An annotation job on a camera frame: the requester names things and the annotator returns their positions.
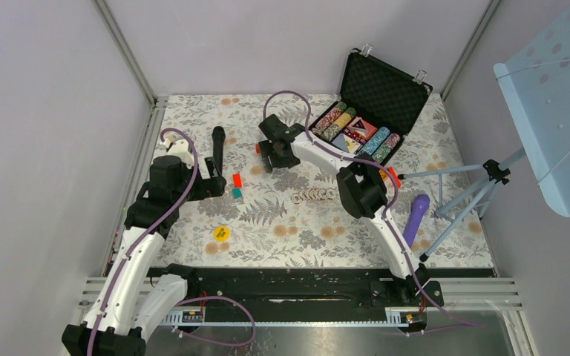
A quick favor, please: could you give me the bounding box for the yellow big blind button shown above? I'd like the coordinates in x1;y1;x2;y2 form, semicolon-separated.
213;225;231;242

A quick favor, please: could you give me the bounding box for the row of red poker chips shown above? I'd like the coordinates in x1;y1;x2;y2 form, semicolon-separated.
290;188;338;204

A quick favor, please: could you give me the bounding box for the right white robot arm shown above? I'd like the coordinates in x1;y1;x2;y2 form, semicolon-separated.
258;115;444;309

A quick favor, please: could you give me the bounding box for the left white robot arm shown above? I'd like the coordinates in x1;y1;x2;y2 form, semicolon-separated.
62;138;226;355

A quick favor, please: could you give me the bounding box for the teal cube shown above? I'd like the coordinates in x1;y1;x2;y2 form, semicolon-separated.
232;188;243;200

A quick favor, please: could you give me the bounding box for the long red block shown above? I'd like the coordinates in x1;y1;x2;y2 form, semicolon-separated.
232;173;243;188

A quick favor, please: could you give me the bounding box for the floral table mat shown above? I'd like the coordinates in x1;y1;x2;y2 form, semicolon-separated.
152;94;469;268

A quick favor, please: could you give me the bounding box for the black cylinder orange cap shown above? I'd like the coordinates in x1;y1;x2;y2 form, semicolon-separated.
212;126;226;176

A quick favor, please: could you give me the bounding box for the black poker case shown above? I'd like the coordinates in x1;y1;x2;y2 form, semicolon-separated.
309;48;433;165

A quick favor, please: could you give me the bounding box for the yellow block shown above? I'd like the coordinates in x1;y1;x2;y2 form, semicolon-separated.
388;167;402;189

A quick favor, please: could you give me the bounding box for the light blue music stand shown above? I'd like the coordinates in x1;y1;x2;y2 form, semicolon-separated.
398;0;570;261

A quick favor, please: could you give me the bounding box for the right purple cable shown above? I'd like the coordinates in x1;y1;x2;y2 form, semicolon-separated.
263;90;485;337

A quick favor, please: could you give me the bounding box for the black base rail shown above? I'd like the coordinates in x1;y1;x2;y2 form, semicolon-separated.
147;264;444;323

